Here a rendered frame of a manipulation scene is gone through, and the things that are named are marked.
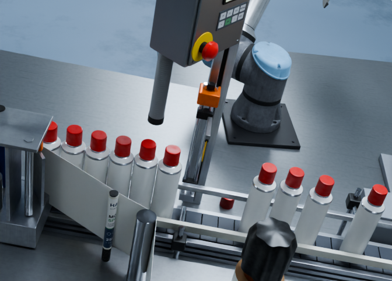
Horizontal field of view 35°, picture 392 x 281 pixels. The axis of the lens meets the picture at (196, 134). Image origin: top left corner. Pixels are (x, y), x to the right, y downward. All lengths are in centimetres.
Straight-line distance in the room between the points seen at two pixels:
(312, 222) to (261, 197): 13
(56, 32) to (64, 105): 207
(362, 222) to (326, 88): 85
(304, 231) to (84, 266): 48
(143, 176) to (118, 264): 19
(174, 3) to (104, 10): 303
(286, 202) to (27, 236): 54
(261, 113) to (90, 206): 69
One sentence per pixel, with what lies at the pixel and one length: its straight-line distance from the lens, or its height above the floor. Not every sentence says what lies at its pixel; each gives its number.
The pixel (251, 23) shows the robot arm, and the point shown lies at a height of 110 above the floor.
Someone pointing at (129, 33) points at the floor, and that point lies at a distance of 394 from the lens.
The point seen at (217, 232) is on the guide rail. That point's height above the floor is 91.
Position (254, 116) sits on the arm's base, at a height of 89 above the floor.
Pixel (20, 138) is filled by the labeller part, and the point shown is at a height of 114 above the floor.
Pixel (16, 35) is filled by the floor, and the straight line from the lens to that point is 381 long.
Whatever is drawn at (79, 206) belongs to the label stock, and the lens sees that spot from 132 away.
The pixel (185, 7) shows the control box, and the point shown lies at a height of 140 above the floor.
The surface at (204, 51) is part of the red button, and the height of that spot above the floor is 133.
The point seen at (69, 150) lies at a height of 104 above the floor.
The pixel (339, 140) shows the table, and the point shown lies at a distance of 192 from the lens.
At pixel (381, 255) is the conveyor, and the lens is 153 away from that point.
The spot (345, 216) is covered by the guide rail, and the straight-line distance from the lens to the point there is 146.
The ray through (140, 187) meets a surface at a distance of 135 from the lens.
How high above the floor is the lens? 189
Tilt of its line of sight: 37 degrees down
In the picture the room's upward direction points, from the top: 12 degrees clockwise
